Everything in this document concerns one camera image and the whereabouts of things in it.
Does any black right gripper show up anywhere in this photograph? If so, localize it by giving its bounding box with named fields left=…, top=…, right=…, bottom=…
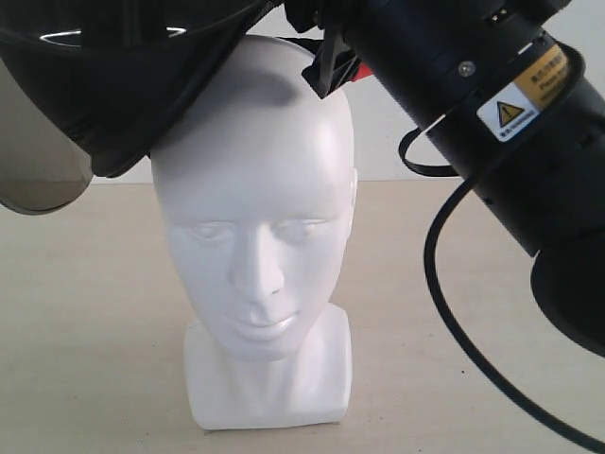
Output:
left=284, top=0, right=359, bottom=99

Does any black helmet with tinted visor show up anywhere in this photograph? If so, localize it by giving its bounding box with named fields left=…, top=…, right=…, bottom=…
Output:
left=1, top=1, right=278, bottom=216

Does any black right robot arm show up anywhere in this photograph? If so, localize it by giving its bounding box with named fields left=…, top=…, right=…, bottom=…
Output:
left=285, top=1, right=604, bottom=355

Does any white mannequin head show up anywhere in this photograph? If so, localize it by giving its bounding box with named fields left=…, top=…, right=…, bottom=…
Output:
left=150, top=35, right=358, bottom=430

